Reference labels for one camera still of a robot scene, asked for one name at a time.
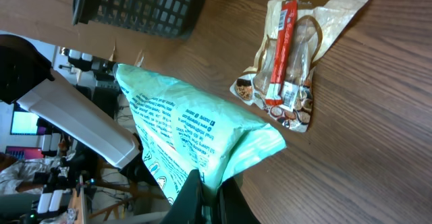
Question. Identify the mint green tissue packet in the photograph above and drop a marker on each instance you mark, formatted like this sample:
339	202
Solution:
183	128

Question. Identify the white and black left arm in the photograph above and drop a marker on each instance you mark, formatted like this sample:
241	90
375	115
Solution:
28	79

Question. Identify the red snack stick packet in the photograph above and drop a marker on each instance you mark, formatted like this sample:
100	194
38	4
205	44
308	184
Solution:
287	20

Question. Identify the beige dog treat bag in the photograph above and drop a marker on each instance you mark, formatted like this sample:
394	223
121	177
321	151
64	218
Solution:
318	25

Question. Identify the dark grey plastic basket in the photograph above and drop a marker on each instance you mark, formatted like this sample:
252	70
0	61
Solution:
166	18

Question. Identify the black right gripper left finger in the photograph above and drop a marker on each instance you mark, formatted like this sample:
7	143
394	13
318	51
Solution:
188	206

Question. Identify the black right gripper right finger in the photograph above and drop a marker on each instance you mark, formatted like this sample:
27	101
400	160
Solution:
231	206

